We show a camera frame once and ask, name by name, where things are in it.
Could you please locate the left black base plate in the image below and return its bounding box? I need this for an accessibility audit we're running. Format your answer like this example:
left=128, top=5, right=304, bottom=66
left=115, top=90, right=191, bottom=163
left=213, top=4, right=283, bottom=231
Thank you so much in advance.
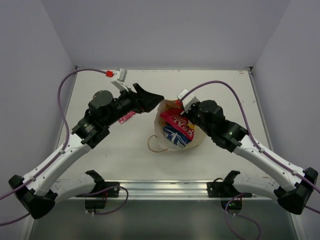
left=76, top=181, right=120, bottom=198

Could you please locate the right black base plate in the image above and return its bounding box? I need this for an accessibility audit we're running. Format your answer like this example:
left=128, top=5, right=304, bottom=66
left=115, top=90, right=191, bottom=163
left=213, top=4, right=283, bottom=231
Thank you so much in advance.
left=206, top=177, right=241, bottom=198

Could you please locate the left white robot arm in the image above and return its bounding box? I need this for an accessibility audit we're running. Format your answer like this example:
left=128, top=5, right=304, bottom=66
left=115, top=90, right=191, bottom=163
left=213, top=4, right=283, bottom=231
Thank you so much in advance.
left=8, top=83, right=164, bottom=220

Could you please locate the aluminium mounting rail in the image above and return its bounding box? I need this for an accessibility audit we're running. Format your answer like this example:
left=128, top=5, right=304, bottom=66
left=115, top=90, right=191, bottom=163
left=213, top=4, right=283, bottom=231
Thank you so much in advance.
left=52, top=176, right=279, bottom=201

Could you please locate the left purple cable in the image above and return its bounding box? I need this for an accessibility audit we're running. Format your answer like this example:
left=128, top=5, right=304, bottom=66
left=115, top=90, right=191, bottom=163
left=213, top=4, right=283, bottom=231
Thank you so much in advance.
left=0, top=68, right=130, bottom=225

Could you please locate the large red snack bag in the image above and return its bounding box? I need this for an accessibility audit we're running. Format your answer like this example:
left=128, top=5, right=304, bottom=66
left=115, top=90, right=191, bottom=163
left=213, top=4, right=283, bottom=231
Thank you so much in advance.
left=160, top=108, right=195, bottom=141

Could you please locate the blue white snack bag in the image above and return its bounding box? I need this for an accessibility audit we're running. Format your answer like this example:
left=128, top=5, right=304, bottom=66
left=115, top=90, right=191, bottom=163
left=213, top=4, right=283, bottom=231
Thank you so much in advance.
left=162, top=125, right=191, bottom=148

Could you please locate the small pink snack packet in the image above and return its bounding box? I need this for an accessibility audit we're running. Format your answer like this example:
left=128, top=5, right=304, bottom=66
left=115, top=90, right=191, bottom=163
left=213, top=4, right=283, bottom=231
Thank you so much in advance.
left=118, top=111, right=136, bottom=124

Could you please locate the brown paper bag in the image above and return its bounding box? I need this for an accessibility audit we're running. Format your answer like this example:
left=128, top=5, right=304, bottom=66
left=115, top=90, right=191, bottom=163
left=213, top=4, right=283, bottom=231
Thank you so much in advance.
left=147, top=99, right=206, bottom=153

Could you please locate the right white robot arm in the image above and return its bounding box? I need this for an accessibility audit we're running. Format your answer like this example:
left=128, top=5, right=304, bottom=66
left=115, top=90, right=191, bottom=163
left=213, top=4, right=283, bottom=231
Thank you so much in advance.
left=182, top=98, right=318, bottom=215

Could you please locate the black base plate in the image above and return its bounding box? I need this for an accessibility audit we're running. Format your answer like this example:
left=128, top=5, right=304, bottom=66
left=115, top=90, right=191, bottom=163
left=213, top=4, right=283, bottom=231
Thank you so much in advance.
left=206, top=177, right=241, bottom=198
left=76, top=181, right=120, bottom=198

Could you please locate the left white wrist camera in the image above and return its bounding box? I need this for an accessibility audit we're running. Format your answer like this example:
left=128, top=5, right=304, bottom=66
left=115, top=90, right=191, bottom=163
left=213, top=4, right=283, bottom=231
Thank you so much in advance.
left=105, top=68, right=131, bottom=92

